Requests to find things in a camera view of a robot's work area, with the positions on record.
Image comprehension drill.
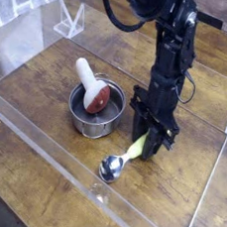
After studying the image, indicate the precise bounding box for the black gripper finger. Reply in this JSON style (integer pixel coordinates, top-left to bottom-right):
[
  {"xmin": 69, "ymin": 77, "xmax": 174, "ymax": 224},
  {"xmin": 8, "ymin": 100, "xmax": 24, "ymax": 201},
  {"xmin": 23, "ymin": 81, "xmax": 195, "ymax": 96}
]
[
  {"xmin": 132, "ymin": 112, "xmax": 149, "ymax": 142},
  {"xmin": 142, "ymin": 127, "xmax": 163, "ymax": 160}
]

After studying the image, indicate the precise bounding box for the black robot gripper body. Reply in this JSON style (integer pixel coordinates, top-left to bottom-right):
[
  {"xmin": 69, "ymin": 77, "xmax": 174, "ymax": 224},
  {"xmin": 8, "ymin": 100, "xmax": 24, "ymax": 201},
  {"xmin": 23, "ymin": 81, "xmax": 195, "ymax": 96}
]
[{"xmin": 130, "ymin": 66, "xmax": 184, "ymax": 150}]

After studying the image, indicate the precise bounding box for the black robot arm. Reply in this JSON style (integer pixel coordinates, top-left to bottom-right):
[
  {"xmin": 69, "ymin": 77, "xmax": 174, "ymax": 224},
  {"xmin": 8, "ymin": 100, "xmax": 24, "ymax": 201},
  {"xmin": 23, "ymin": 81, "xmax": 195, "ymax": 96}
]
[{"xmin": 127, "ymin": 0, "xmax": 197, "ymax": 159}]

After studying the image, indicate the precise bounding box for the small steel pot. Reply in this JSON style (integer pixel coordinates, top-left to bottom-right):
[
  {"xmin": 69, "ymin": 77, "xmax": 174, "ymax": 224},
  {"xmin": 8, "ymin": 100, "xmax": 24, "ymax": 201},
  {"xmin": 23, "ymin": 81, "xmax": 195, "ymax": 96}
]
[{"xmin": 68, "ymin": 73, "xmax": 126, "ymax": 139}]

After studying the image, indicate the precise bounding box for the plush mushroom toy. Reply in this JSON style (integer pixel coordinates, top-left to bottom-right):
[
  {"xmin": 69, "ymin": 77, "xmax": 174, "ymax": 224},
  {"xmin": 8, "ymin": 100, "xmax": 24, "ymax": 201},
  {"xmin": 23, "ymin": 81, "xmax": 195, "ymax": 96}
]
[{"xmin": 75, "ymin": 57, "xmax": 110, "ymax": 114}]

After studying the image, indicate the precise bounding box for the black strip on table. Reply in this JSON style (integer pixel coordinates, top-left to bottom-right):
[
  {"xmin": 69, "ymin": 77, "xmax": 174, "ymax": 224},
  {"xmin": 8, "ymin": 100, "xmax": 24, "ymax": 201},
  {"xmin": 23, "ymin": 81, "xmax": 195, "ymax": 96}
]
[{"xmin": 197, "ymin": 12, "xmax": 224, "ymax": 30}]

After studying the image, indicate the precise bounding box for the clear acrylic triangular bracket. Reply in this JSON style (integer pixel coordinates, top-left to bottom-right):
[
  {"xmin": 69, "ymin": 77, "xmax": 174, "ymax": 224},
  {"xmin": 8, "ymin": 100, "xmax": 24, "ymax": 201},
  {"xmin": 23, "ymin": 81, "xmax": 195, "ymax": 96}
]
[{"xmin": 54, "ymin": 0, "xmax": 85, "ymax": 39}]

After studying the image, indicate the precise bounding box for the clear acrylic enclosure wall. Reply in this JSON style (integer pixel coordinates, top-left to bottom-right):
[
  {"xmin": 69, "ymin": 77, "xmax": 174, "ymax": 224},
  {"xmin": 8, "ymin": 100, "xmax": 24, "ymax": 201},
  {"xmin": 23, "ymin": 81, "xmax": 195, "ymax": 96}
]
[{"xmin": 0, "ymin": 85, "xmax": 227, "ymax": 227}]

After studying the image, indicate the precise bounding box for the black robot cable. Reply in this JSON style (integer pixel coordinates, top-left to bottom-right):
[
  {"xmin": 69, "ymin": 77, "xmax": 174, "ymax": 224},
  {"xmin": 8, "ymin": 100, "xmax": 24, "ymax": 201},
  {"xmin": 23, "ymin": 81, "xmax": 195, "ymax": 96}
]
[{"xmin": 88, "ymin": 0, "xmax": 206, "ymax": 106}]

